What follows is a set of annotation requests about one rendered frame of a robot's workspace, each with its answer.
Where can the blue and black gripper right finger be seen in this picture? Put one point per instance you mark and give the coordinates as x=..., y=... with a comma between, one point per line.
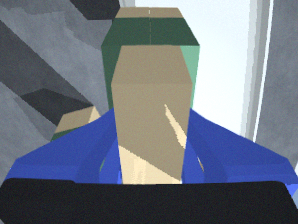
x=229, y=157

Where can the white tray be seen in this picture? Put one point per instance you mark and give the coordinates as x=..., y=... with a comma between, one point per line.
x=234, y=37

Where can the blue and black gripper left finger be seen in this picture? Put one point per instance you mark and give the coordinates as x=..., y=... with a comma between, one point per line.
x=76, y=156

